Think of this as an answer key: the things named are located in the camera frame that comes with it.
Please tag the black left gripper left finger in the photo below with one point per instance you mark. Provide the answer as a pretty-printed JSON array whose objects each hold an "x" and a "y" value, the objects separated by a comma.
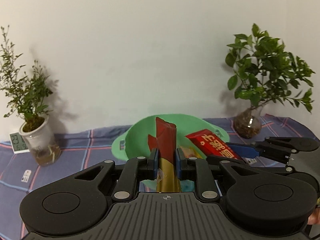
[{"x": 150, "y": 166}]

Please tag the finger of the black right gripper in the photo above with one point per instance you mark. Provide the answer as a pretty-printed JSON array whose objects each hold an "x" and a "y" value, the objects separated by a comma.
[
  {"x": 251, "y": 150},
  {"x": 227, "y": 166}
]

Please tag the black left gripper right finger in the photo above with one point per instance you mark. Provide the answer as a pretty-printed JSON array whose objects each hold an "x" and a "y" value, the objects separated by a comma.
[{"x": 185, "y": 166}]

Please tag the dark red stick packet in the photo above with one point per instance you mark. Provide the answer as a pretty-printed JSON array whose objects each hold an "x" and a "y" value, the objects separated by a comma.
[{"x": 165, "y": 143}]

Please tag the red gold snack box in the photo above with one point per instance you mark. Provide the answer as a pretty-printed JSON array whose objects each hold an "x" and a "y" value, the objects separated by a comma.
[{"x": 210, "y": 144}]

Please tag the pink yellow snack pouch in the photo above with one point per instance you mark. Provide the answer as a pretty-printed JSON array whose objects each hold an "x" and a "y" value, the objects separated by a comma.
[{"x": 189, "y": 152}]

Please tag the person's right hand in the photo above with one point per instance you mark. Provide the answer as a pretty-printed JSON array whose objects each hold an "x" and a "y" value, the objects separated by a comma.
[{"x": 314, "y": 218}]

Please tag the green plastic bowl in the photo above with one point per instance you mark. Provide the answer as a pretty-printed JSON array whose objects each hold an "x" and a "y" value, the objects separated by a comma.
[{"x": 132, "y": 147}]

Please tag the leafy plant in glass vase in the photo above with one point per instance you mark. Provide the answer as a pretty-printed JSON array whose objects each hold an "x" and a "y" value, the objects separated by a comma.
[{"x": 264, "y": 72}]

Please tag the white tag left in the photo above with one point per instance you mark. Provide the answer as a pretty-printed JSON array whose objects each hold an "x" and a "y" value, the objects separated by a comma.
[{"x": 26, "y": 176}]

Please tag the blue plaid tablecloth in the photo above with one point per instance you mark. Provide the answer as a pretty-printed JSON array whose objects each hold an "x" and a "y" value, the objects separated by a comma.
[{"x": 84, "y": 149}]

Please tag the white digital clock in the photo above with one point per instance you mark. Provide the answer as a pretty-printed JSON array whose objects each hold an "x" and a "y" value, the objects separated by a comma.
[{"x": 18, "y": 144}]

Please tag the feathery plant in white pot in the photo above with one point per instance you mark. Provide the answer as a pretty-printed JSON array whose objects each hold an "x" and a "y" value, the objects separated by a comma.
[{"x": 27, "y": 93}]

